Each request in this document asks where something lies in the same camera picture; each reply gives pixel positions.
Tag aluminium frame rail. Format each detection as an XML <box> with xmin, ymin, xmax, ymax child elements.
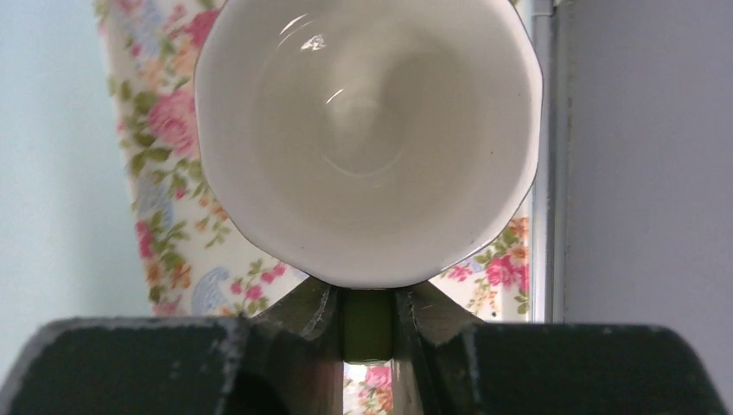
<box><xmin>531</xmin><ymin>1</ymin><xmax>572</xmax><ymax>322</ymax></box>

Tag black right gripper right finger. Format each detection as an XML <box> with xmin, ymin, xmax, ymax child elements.
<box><xmin>392</xmin><ymin>283</ymin><xmax>727</xmax><ymax>414</ymax></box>

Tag yellow mug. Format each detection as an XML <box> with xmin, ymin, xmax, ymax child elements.
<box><xmin>194</xmin><ymin>1</ymin><xmax>544</xmax><ymax>362</ymax></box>

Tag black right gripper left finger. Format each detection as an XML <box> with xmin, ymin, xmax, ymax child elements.
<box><xmin>1</xmin><ymin>278</ymin><xmax>343</xmax><ymax>414</ymax></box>

